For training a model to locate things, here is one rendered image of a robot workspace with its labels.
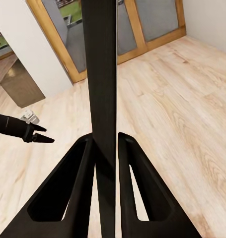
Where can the poster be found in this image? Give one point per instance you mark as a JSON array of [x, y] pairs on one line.
[[100, 29]]

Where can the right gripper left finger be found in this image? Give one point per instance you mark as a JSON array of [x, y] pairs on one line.
[[60, 207]]

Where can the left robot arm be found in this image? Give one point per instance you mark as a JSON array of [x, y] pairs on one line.
[[23, 127]]

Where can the cabinet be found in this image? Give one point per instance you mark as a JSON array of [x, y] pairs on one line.
[[19, 84]]

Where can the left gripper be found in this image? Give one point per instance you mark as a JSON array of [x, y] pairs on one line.
[[19, 128]]

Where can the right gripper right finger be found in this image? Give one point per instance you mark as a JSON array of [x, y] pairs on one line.
[[166, 217]]

